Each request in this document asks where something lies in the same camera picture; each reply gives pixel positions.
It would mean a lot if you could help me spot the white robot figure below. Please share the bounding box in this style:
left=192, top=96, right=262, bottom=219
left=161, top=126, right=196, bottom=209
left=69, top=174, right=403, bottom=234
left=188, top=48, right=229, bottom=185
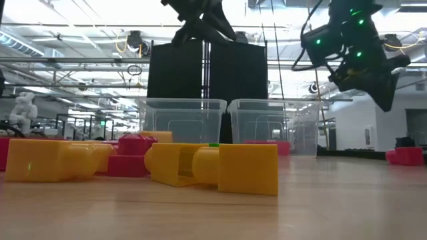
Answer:
left=9, top=91, right=39, bottom=135

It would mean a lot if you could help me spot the black metal table frame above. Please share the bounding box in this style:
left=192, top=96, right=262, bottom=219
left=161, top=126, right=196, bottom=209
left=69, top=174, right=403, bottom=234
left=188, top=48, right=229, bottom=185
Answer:
left=316, top=148, right=427, bottom=164

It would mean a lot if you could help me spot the black folding screen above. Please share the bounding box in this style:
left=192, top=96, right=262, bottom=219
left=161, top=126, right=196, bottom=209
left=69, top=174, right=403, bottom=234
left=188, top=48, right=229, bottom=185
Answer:
left=146, top=38, right=269, bottom=144

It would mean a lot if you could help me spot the yellow hanging cable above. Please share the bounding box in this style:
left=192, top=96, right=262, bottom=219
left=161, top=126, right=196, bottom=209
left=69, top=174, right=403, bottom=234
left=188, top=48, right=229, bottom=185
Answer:
left=313, top=66, right=330, bottom=151

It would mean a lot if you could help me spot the black office chair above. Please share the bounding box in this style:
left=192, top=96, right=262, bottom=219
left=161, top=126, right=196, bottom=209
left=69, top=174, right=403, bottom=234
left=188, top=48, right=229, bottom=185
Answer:
left=395, top=136, right=417, bottom=149

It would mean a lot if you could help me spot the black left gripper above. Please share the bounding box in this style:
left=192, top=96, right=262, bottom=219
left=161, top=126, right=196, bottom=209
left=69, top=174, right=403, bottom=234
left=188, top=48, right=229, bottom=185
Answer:
left=161, top=0, right=238, bottom=47

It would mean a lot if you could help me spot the black hanging cable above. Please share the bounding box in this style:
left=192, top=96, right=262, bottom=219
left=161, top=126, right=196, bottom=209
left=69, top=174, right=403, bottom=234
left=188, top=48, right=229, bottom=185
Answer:
left=270, top=0, right=285, bottom=101

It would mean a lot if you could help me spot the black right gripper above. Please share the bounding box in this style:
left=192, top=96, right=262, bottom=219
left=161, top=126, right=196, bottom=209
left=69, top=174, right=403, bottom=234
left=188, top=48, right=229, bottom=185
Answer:
left=328, top=49, right=412, bottom=113

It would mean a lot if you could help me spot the large yellow building block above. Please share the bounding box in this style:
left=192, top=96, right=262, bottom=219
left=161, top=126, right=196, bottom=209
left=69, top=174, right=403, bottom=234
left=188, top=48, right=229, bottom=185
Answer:
left=5, top=138, right=117, bottom=183

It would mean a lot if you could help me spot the black metal rack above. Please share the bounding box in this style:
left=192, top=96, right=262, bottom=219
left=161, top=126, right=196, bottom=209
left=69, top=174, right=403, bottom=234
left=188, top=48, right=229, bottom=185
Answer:
left=55, top=113, right=116, bottom=141

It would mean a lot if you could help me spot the white wall box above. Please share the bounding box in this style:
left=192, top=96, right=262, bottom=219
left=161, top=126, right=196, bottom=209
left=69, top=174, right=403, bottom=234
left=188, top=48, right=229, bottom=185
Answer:
left=364, top=125, right=376, bottom=148

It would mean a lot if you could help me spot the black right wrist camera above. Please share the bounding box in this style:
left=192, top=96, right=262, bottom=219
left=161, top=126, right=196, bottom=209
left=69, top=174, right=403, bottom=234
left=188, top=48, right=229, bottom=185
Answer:
left=301, top=23, right=336, bottom=67

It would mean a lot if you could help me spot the clear plastic bin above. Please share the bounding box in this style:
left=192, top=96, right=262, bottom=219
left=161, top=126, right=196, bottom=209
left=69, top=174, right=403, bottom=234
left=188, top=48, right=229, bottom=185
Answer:
left=227, top=98, right=323, bottom=157
left=135, top=97, right=228, bottom=145

